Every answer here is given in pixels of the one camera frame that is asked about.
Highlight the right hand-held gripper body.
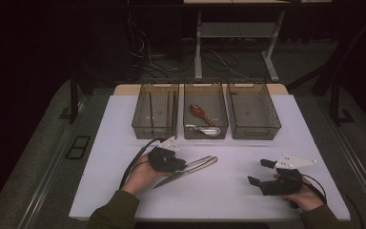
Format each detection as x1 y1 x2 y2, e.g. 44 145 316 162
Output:
259 153 318 197

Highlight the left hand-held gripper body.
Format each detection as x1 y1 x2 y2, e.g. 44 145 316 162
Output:
147 135 188 173

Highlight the steel knife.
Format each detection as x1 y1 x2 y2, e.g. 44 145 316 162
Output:
152 156 219 190

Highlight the transparent grey bin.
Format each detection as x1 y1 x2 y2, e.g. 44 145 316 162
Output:
226 81 282 140
182 81 230 140
131 82 180 140

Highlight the white ceramic spoon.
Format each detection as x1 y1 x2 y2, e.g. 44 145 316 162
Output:
185 123 221 137

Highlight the brown wooden spoon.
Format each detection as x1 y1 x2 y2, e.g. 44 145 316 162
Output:
189 103 217 128

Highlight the person's right hand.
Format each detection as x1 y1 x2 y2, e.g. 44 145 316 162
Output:
280 176 327 213

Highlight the person's left hand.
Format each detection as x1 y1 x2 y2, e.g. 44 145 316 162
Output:
120 154 170 196

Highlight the black metal stand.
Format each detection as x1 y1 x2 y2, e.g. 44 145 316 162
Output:
285 13 366 126
58 61 89 126

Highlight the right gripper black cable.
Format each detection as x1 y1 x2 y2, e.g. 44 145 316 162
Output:
300 174 366 229

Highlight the black rectangular floor frame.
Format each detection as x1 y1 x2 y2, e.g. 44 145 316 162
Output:
64 135 92 160

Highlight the bundle of floor cables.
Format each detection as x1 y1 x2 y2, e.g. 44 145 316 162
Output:
129 18 247 80

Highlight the white metal frame desk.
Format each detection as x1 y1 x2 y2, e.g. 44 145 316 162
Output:
182 0 334 83

